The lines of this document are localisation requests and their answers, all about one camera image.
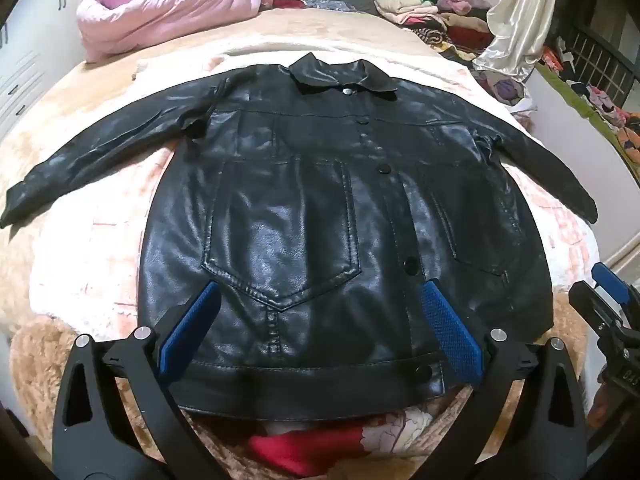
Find black leather jacket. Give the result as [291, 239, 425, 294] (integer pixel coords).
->
[0, 52, 599, 422]

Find pile of folded clothes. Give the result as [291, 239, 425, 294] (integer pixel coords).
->
[372, 0, 506, 61]

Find white wardrobe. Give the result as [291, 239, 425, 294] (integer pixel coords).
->
[0, 0, 146, 128]

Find floral cloth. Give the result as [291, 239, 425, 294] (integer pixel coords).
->
[190, 400, 453, 480]

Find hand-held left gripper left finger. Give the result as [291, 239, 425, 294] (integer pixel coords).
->
[52, 280, 223, 480]

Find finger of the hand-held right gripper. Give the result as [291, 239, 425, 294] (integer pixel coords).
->
[569, 280, 632, 348]
[591, 261, 640, 313]

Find cream satin cloth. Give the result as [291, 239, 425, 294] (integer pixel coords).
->
[472, 0, 566, 83]

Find pink quilt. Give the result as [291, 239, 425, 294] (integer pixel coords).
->
[76, 0, 263, 63]

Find floral bag of clothes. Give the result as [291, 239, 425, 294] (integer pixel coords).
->
[475, 69, 538, 111]

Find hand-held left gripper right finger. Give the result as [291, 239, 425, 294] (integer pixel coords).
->
[420, 279, 601, 480]

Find red cloth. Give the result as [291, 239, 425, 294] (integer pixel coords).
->
[247, 422, 371, 478]

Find green cloth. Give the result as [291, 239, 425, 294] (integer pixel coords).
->
[537, 62, 640, 181]

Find blue patterned cloth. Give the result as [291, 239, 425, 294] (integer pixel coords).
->
[305, 0, 362, 14]

